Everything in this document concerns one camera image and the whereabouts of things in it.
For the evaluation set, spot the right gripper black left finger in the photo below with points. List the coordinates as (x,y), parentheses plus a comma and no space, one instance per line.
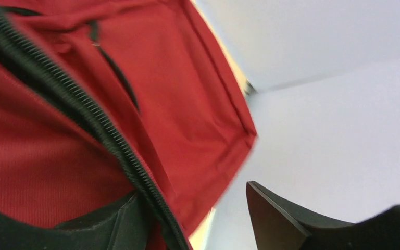
(123,224)

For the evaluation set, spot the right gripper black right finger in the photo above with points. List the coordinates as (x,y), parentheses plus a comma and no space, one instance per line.
(281,224)

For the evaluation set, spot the red backpack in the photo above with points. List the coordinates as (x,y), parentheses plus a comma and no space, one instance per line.
(99,99)

